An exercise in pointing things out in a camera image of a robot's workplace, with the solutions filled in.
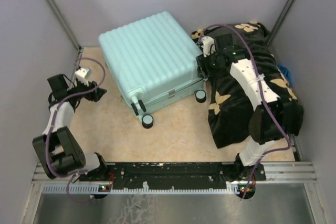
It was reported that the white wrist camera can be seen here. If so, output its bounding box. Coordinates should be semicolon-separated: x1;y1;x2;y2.
198;36;216;58
75;67;92;85

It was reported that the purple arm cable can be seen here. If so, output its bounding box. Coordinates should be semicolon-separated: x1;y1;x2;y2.
45;57;107;204
198;23;291;200

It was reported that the aluminium frame rail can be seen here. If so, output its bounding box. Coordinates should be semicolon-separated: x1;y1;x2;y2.
20;161;331;223

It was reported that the black floral fleece blanket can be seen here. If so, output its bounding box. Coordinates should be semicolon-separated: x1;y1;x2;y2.
191;22;304;148

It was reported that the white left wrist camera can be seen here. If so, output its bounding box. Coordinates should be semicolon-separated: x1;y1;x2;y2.
75;67;92;85

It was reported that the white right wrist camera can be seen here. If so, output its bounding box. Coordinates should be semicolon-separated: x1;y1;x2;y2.
198;36;216;58

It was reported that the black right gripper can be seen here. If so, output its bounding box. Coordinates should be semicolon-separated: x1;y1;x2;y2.
195;49;222;79

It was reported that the yellow and blue garment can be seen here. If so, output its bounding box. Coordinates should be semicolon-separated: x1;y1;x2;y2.
277;64;292;88

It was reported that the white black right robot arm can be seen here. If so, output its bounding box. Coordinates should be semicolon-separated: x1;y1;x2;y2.
197;34;303;182

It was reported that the light teal hardshell suitcase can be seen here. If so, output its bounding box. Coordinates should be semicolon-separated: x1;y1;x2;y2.
98;11;207;129

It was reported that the white cable duct strip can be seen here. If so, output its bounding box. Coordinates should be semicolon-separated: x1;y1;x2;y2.
42;182;251;195

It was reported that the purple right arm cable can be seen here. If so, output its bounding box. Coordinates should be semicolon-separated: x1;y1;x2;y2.
198;23;291;200

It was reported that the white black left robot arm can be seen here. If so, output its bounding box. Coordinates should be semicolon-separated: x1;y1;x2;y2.
32;74;109;180

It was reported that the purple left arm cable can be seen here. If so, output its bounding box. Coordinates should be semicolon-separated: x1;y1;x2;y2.
45;57;107;204

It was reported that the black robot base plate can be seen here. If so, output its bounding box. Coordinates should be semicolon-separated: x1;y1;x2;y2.
79;162;266;189

